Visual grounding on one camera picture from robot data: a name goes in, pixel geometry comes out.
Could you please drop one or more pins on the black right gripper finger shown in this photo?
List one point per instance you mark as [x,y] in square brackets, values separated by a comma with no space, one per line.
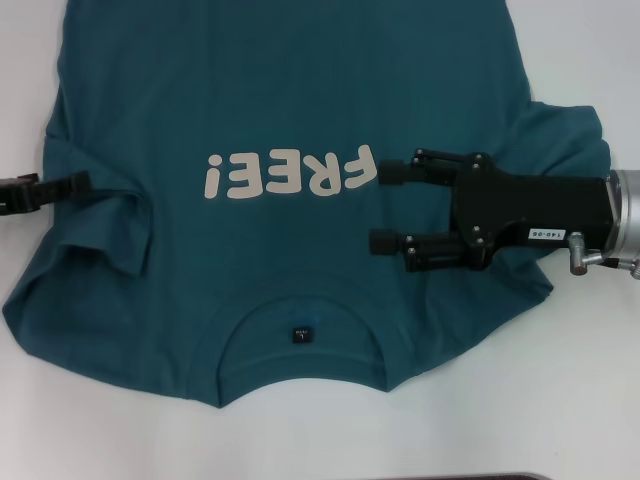
[384,242]

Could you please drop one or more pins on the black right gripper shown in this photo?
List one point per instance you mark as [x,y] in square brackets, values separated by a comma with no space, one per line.
[540,205]

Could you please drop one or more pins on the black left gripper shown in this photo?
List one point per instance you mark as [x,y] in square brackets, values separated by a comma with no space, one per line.
[10,195]

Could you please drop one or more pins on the teal blue printed t-shirt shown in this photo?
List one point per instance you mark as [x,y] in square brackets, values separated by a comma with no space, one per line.
[280,90]

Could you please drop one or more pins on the silver metal elbow connector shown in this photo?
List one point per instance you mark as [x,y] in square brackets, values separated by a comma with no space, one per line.
[577,257]

